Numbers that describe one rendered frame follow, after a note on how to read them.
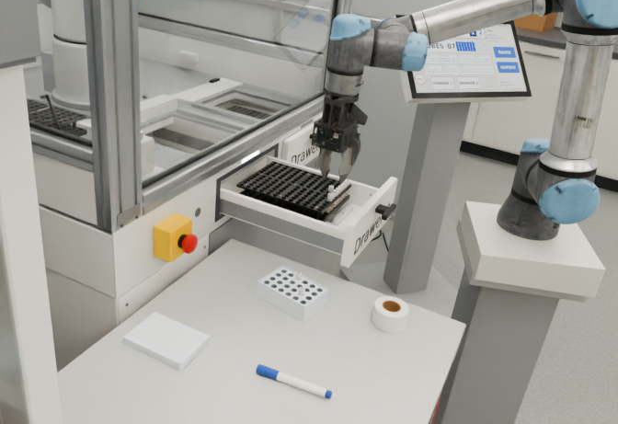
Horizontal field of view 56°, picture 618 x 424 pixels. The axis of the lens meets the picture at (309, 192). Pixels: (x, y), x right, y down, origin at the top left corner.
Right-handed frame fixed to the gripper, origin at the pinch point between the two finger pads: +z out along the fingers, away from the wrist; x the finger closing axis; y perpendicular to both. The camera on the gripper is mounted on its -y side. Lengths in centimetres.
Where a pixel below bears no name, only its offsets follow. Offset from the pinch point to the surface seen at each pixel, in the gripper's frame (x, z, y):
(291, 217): -4.8, 7.7, 11.0
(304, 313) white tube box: 7.7, 18.0, 27.0
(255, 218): -13.6, 10.8, 11.2
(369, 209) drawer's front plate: 10.5, 3.6, 4.2
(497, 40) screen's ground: 13, -16, -115
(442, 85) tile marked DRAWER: 3, -3, -86
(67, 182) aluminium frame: -34, -5, 45
